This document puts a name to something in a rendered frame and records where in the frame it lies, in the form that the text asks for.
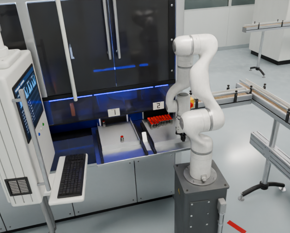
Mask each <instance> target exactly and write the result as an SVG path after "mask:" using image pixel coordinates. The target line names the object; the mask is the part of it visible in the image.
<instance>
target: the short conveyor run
mask: <svg viewBox="0 0 290 233"><path fill-rule="evenodd" d="M229 86H230V85H227V90H223V91H217V92H212V95H213V97H214V98H215V100H216V102H217V103H218V105H219V106H220V108H221V109H224V108H230V107H236V106H241V105H247V104H251V102H252V94H249V93H248V92H250V90H245V89H246V87H242V88H236V89H230V88H229ZM189 92H190V93H189V94H190V96H191V97H192V98H193V99H194V107H193V108H191V110H199V109H205V104H204V103H203V102H202V101H200V100H199V99H197V98H196V97H195V96H194V95H192V93H191V92H192V91H191V90H190V91H189Z"/></svg>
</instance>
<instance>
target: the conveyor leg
mask: <svg viewBox="0 0 290 233"><path fill-rule="evenodd" d="M279 125H280V123H279V122H278V121H276V120H275V119H274V120H273V125H272V131H271V137H270V141H269V147H272V148H274V147H275V144H276V140H277V135H278V129H279ZM270 168H271V163H270V162H269V161H268V160H267V159H266V162H265V167H264V172H263V177H262V181H261V183H262V184H264V185H266V184H267V182H268V177H269V173H270Z"/></svg>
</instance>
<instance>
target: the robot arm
mask: <svg viewBox="0 0 290 233"><path fill-rule="evenodd" d="M172 46H173V51H174V53H175V54H176V55H177V82H176V83H175V84H173V86H172V87H171V88H170V89H169V90H168V92H167V94H166V103H165V105H166V111H167V112H170V113H171V112H177V118H176V121H175V130H176V132H175V134H176V135H180V136H181V140H182V142H184V141H185V139H186V135H187V136H188V137H189V138H190V141H191V150H190V165H189V166H188V167H186V168H185V170H184V178H185V179H186V180H187V181H188V182H189V183H191V184H193V185H196V186H208V185H211V184H212V183H214V182H215V181H216V179H217V173H216V171H215V170H214V169H213V168H212V167H211V162H212V151H213V140H212V138H211V137H209V136H207V135H204V134H201V132H207V131H214V130H218V129H220V128H222V127H223V125H224V123H225V116H224V113H223V111H222V109H221V108H220V106H219V105H218V103H217V102H216V100H215V98H214V97H213V95H212V92H211V88H210V81H209V65H210V63H211V61H212V59H213V57H214V55H215V54H216V52H217V50H218V41H217V39H216V38H215V37H214V36H213V35H211V34H195V35H184V36H178V37H176V38H175V39H174V41H173V45H172ZM193 55H199V59H198V61H197V62H196V63H195V64H194V65H193ZM189 87H190V88H191V91H192V93H193V95H194V96H195V97H196V98H197V99H199V100H200V101H202V102H203V103H204V104H205V109H199V110H190V94H189V93H185V92H182V93H179V92H180V91H182V90H184V89H187V88H189ZM177 93H178V94H177ZM176 94H177V99H176V100H174V97H175V96H176Z"/></svg>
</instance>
